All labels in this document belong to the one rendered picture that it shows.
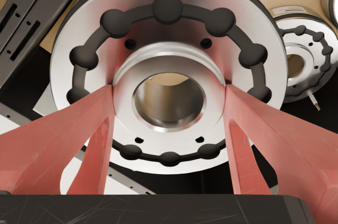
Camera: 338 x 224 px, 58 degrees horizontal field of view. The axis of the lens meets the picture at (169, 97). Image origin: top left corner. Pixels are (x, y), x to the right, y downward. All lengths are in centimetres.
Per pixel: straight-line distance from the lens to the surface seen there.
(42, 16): 25
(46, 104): 33
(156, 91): 16
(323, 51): 35
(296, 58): 36
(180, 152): 15
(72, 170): 73
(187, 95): 15
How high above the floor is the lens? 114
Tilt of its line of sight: 53 degrees down
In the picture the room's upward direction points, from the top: 177 degrees counter-clockwise
